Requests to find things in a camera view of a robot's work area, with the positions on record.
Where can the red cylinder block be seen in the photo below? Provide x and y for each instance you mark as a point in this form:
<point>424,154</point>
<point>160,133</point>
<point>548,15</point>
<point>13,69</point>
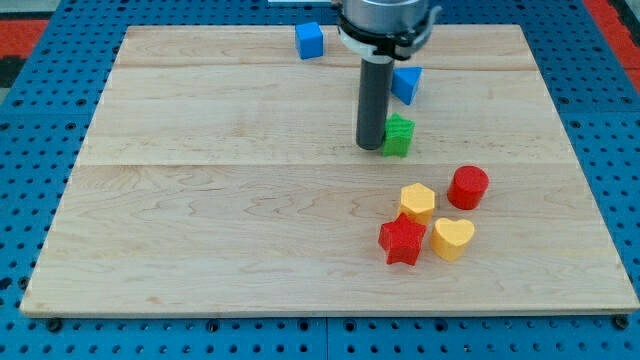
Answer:
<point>467,188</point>

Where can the red star block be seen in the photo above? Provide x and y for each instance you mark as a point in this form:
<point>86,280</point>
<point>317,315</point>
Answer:
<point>401,240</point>

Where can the green star block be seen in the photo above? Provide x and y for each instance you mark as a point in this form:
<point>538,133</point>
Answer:
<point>398,136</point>

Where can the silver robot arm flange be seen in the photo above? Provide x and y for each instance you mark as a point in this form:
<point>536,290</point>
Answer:
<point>382,31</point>

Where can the yellow hexagon block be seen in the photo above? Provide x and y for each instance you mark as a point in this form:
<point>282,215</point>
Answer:
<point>417,202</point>

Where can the blue triangle block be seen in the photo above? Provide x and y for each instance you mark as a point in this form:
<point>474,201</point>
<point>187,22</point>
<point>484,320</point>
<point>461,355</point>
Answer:
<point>405,83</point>

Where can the light wooden board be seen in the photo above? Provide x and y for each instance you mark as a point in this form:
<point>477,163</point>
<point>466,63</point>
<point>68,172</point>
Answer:
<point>219,177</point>

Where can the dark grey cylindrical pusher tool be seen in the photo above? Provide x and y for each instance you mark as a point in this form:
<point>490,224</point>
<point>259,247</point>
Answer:
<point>373,100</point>

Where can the blue cube block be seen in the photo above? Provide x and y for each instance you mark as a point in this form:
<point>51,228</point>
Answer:
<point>309,40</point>

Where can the yellow heart block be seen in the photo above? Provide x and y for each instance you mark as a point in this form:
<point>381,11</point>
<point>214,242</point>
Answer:
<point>449,238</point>

